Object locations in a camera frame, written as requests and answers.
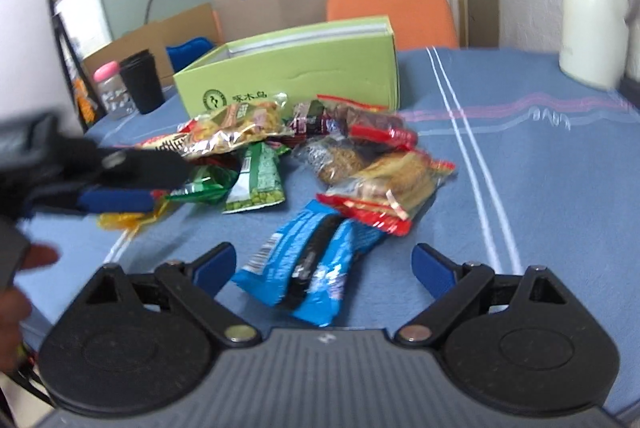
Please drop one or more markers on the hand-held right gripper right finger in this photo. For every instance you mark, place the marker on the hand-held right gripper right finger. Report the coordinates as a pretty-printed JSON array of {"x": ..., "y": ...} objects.
[{"x": 430, "y": 270}]

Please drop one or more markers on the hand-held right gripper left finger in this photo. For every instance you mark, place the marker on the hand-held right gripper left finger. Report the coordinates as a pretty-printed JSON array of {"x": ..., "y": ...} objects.
[{"x": 217, "y": 265}]

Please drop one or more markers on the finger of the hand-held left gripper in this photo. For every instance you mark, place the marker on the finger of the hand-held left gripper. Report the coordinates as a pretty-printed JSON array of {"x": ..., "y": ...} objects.
[
  {"x": 145, "y": 168},
  {"x": 117, "y": 201}
]

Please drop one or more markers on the yellow cake packet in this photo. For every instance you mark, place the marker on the yellow cake packet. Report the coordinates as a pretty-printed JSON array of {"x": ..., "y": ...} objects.
[{"x": 120, "y": 220}]

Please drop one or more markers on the blue cookie packet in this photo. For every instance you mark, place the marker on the blue cookie packet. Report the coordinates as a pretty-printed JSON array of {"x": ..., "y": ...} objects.
[{"x": 270, "y": 258}]

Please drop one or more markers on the dark green snack packet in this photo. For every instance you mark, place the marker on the dark green snack packet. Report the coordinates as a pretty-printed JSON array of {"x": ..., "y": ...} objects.
[{"x": 205, "y": 188}]

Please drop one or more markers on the green pea packet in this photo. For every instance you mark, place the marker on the green pea packet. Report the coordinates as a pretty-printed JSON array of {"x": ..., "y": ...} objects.
[{"x": 257, "y": 180}]

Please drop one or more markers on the red-edged clear biscuit packet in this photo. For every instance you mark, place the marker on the red-edged clear biscuit packet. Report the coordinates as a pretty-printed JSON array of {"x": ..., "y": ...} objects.
[{"x": 395, "y": 183}]

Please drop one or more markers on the golden crisps packet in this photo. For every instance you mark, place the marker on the golden crisps packet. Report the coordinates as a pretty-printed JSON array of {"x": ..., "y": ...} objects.
[{"x": 235, "y": 123}]

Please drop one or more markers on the clear packet round dark cookie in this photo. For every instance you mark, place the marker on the clear packet round dark cookie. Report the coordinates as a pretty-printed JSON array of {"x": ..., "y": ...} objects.
[{"x": 335, "y": 160}]

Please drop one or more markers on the dark red snack packet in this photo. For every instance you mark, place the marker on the dark red snack packet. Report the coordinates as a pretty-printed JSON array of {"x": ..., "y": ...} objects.
[{"x": 370, "y": 123}]

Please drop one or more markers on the maroon snack packet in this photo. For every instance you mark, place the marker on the maroon snack packet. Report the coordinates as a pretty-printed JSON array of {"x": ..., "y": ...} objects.
[{"x": 305, "y": 120}]

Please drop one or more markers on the light green cardboard box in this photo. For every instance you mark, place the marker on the light green cardboard box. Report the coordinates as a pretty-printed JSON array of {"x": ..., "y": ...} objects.
[{"x": 300, "y": 73}]

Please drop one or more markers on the person's left hand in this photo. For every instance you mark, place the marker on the person's left hand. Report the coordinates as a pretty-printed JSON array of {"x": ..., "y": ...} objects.
[{"x": 42, "y": 256}]

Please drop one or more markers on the clear bottle pink cap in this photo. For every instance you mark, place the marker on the clear bottle pink cap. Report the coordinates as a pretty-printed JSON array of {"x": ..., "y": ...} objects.
[{"x": 114, "y": 93}]

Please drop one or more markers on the black cup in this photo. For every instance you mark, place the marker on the black cup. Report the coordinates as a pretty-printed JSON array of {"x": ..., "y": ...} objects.
[{"x": 142, "y": 83}]

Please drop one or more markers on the blue striped tablecloth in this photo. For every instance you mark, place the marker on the blue striped tablecloth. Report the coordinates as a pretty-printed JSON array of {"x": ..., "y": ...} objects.
[{"x": 525, "y": 208}]

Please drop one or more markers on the blue plastic object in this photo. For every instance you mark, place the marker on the blue plastic object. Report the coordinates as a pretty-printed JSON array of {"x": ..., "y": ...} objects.
[{"x": 187, "y": 53}]

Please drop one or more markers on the brown cardboard box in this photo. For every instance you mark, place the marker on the brown cardboard box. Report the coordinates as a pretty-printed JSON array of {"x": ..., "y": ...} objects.
[{"x": 165, "y": 33}]

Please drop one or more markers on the orange chair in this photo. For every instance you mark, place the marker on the orange chair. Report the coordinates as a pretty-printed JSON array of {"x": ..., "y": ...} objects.
[{"x": 390, "y": 3}]

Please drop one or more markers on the white thermos jug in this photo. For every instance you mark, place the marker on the white thermos jug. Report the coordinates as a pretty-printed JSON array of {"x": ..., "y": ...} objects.
[{"x": 590, "y": 8}]

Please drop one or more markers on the white panel black frame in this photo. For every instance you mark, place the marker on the white panel black frame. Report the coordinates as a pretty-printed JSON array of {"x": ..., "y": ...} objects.
[{"x": 25, "y": 33}]

